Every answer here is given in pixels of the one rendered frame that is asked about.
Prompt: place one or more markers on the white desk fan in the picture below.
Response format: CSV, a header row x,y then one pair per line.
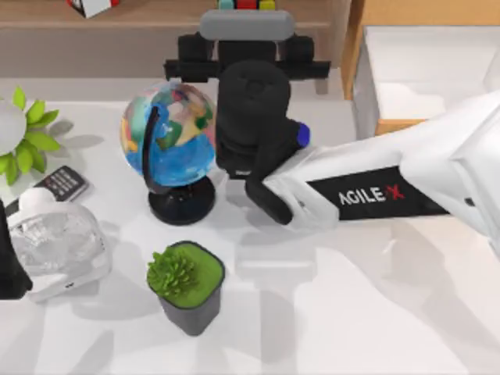
x,y
58,242

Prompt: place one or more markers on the wooden cabinet with white inside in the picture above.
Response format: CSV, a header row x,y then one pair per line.
x,y
410,58

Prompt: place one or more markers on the coloured puzzle cube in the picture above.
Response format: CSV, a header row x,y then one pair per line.
x,y
246,4

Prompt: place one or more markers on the pale grey rounded box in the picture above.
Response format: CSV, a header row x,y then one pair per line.
x,y
246,24

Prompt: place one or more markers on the leafy plant in white pot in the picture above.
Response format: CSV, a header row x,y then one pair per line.
x,y
27,133

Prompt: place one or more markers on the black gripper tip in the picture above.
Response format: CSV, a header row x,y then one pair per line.
x,y
11,265

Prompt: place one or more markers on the black calculator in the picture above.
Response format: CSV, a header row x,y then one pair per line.
x,y
62,183

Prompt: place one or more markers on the globe on black stand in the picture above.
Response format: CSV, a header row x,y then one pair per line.
x,y
176,156

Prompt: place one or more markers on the wooden shelf unit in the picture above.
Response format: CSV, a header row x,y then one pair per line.
x,y
97,43

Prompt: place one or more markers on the red and white box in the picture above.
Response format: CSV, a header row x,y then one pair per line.
x,y
91,6

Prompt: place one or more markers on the green plant in grey pot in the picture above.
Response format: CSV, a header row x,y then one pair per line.
x,y
187,273

